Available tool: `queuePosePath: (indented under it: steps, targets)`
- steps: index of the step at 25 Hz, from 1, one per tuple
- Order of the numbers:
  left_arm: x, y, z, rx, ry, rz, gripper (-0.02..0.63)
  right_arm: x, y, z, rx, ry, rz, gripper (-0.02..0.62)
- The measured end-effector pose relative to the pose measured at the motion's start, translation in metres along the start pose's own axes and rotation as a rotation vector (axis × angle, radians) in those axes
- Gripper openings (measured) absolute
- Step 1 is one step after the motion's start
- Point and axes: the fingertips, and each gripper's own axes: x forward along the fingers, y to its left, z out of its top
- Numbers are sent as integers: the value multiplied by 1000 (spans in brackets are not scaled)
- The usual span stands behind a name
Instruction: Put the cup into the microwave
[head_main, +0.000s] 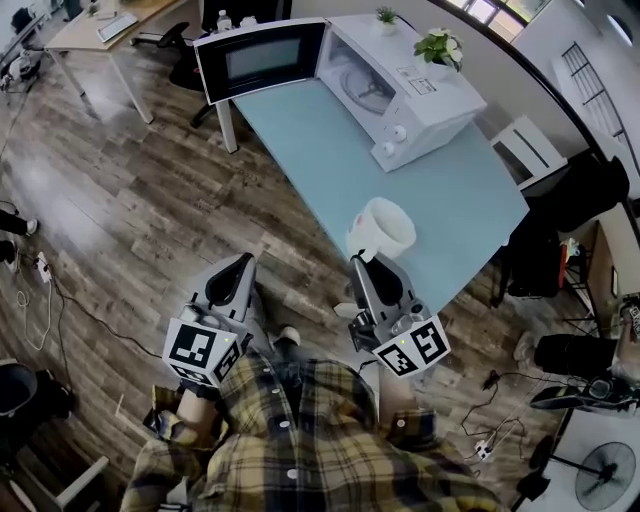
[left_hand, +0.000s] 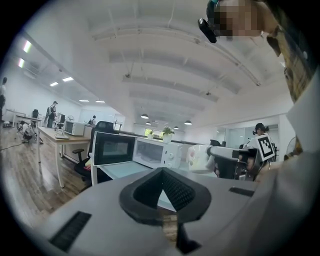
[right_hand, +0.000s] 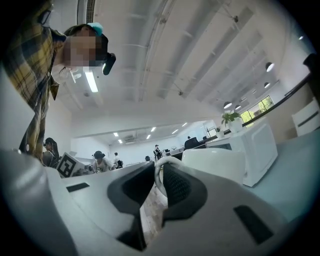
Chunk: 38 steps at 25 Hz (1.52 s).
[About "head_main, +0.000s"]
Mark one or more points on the person's grey trousers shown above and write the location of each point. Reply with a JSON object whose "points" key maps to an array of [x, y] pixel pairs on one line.
{"points": [[262, 320]]}

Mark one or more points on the white-leaved potted plant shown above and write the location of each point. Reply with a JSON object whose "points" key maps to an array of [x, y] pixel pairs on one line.
{"points": [[440, 47]]}

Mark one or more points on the white table leg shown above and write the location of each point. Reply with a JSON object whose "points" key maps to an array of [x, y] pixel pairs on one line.
{"points": [[227, 125]]}

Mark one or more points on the white cup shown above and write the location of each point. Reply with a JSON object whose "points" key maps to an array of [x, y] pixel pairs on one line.
{"points": [[385, 230]]}

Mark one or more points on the person's right forearm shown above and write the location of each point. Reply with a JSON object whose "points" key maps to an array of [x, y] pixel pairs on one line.
{"points": [[396, 395]]}

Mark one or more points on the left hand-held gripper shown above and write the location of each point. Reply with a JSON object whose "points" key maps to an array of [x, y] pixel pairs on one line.
{"points": [[192, 350]]}

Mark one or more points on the white power strip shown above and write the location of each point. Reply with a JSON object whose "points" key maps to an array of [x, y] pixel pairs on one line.
{"points": [[43, 267], [484, 450]]}

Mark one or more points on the small green potted plant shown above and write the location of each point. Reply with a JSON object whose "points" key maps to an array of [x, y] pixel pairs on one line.
{"points": [[387, 17]]}

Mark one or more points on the black standing fan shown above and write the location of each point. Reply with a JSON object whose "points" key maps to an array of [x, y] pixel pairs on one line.
{"points": [[602, 475]]}

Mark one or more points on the person's white shoe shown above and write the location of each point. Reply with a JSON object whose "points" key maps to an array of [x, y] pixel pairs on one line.
{"points": [[287, 337]]}

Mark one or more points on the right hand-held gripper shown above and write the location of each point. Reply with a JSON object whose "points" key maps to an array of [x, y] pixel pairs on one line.
{"points": [[407, 345]]}

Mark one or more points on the white slatted chair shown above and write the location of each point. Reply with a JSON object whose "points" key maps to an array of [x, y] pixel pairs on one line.
{"points": [[530, 150]]}

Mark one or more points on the black office chair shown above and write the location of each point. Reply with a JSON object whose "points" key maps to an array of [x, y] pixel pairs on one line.
{"points": [[185, 65]]}

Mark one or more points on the wooden desk with white legs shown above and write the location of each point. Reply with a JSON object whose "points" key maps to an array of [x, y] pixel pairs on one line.
{"points": [[80, 35]]}

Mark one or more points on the white keyboard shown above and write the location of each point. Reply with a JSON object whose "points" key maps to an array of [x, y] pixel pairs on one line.
{"points": [[116, 27]]}

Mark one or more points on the black round stool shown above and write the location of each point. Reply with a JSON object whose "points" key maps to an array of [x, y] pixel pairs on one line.
{"points": [[575, 355]]}

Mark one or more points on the yellow plaid shirt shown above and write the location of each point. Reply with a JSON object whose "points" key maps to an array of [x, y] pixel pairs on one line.
{"points": [[300, 450]]}

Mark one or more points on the person's left forearm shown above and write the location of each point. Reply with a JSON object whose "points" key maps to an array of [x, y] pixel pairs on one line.
{"points": [[196, 407]]}

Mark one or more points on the black chair with black cover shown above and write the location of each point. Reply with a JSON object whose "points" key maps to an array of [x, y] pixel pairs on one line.
{"points": [[570, 215]]}

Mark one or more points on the clear water bottle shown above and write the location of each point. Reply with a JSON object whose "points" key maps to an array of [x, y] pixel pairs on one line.
{"points": [[224, 22]]}

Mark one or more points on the grey metal chair frame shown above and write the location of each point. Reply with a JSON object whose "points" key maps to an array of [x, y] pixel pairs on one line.
{"points": [[60, 485]]}

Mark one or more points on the white microwave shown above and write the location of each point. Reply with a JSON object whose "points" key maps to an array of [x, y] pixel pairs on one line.
{"points": [[425, 90]]}

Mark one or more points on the black round bin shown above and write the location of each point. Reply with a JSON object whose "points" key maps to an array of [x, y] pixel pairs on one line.
{"points": [[22, 392]]}

